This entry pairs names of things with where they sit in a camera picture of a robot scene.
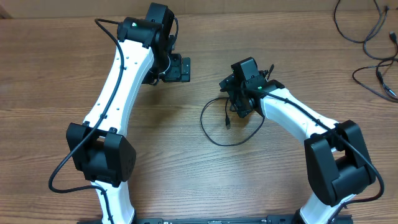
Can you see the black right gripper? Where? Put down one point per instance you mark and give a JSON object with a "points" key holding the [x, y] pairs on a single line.
{"points": [[231, 86]]}

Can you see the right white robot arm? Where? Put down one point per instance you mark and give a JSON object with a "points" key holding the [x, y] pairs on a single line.
{"points": [[337, 159]]}

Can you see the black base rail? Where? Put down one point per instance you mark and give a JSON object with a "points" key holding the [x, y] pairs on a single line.
{"points": [[217, 220]]}

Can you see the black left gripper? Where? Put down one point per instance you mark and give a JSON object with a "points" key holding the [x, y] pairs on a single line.
{"points": [[176, 74]]}

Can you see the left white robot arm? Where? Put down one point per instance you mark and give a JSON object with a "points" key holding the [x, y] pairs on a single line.
{"points": [[99, 148]]}

